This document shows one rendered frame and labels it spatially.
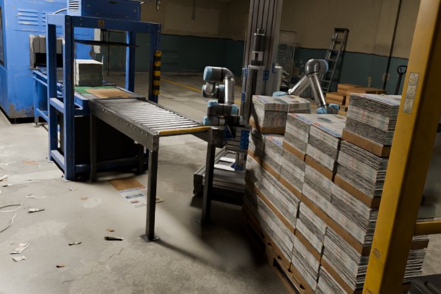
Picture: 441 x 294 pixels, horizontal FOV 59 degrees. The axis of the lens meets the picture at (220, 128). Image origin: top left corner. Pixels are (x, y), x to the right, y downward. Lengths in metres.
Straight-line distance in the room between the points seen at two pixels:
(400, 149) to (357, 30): 9.08
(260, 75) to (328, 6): 7.64
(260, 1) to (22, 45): 3.60
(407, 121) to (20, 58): 5.37
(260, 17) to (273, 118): 1.12
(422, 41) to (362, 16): 9.03
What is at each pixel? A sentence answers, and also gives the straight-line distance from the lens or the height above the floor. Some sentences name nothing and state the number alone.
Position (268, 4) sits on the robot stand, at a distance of 3.60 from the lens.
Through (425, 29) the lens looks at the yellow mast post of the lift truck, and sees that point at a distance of 1.35.
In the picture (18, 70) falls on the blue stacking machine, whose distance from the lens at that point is 6.08.
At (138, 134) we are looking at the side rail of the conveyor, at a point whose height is 0.74.
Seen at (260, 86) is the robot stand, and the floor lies 1.07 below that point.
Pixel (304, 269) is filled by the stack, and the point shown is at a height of 0.25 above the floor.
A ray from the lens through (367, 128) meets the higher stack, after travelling 1.82.
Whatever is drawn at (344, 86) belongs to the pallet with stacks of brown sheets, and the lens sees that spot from 9.67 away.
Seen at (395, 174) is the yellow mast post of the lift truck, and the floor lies 1.11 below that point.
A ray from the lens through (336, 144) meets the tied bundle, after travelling 2.00.
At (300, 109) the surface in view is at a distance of 2.88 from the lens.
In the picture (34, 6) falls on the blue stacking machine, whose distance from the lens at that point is 6.08.
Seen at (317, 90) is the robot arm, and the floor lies 1.14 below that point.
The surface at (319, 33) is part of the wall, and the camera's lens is 11.09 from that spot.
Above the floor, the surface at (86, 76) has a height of 0.91.
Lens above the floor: 1.51
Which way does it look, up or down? 14 degrees down
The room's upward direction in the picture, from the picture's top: 5 degrees clockwise
